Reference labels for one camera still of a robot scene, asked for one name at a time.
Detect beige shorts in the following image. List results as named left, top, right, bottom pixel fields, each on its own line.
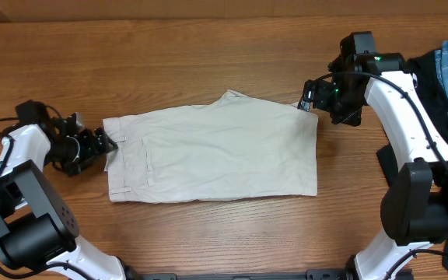
left=103, top=90, right=318, bottom=203

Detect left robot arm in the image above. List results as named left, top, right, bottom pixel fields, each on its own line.
left=0, top=100, right=131, bottom=280

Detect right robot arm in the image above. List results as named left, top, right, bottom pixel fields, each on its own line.
left=298, top=31, right=448, bottom=280

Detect black shirt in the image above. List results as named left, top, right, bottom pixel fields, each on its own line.
left=376, top=49, right=448, bottom=273

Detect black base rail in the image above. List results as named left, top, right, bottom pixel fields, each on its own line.
left=140, top=269, right=357, bottom=280

